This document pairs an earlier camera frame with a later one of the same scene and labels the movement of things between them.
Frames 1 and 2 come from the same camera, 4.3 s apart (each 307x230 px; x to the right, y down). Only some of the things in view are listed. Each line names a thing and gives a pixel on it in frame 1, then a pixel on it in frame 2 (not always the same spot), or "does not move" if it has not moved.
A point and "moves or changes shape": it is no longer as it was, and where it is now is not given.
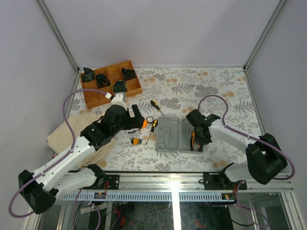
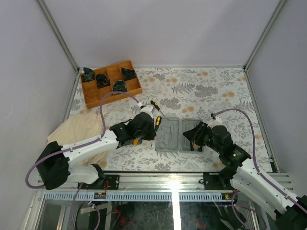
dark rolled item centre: [118, 86] does not move
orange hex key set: [135, 141] does not move
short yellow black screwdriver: [155, 104] does not move
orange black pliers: [193, 142] does not move
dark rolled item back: [128, 74] does not move
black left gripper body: [122, 127] to [148, 135]
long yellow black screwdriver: [155, 123] moves or changes shape
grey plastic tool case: [173, 134] does not move
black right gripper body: [204, 139] to [206, 138]
